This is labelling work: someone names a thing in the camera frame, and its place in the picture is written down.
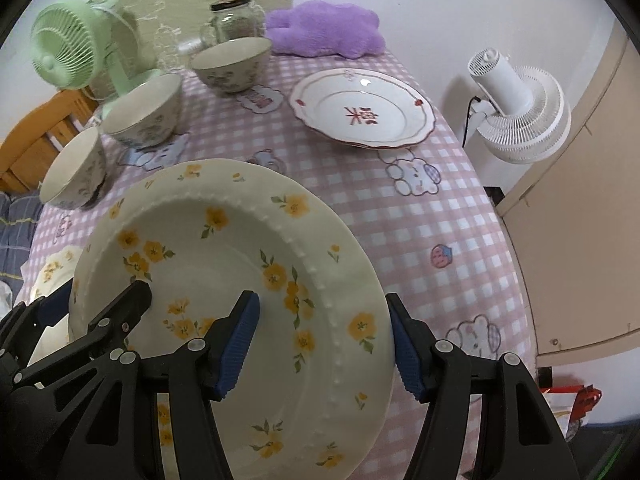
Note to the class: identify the purple plush toy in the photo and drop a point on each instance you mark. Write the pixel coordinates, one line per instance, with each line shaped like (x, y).
(325, 27)

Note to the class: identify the red and white bag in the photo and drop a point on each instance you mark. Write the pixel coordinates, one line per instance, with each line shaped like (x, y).
(585, 400)

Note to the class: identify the white desk fan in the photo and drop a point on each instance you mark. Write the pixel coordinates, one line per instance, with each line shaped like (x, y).
(505, 85)

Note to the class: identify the floral ceramic bowl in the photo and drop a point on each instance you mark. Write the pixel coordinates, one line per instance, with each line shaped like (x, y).
(75, 175)
(232, 72)
(150, 115)

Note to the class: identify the blue plaid blanket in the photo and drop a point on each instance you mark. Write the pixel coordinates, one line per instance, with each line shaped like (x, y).
(15, 230)

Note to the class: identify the white plate with red pattern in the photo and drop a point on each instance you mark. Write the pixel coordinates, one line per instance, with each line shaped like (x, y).
(350, 95)

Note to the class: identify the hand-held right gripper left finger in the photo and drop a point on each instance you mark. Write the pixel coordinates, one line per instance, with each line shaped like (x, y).
(240, 345)

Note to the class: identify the beige cabinet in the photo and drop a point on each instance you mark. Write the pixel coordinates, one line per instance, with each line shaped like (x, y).
(590, 210)

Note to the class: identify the pink checkered tablecloth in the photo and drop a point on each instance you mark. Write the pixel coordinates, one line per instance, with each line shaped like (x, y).
(425, 220)

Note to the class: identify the yellow floral plate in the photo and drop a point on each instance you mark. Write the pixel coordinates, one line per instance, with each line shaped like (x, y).
(250, 240)
(50, 270)

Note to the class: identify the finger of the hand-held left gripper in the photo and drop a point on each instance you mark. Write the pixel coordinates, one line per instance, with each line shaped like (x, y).
(55, 302)
(132, 300)

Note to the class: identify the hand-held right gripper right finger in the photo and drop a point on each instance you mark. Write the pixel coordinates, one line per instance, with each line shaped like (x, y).
(407, 355)

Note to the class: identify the green desk fan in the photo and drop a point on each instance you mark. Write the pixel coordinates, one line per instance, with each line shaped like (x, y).
(62, 42)

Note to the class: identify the glass jar with black lid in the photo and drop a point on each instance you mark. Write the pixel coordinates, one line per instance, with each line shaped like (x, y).
(232, 25)

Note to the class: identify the small black box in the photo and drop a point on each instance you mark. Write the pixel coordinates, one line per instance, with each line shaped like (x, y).
(495, 197)

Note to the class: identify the wooden chair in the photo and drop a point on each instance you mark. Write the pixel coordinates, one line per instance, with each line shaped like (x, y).
(30, 135)

